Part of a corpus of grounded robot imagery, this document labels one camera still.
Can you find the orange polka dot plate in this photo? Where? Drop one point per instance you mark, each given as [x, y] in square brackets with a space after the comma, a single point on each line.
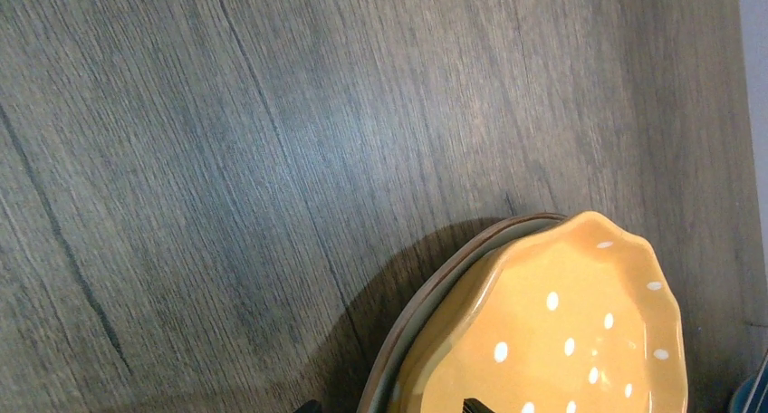
[575, 318]

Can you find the blue polka dot plate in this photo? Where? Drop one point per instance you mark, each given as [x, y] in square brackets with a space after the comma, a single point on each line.
[751, 395]

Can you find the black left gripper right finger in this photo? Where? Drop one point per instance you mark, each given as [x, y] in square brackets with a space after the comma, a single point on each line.
[473, 405]

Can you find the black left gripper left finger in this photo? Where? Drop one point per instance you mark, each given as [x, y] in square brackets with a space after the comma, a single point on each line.
[310, 406]

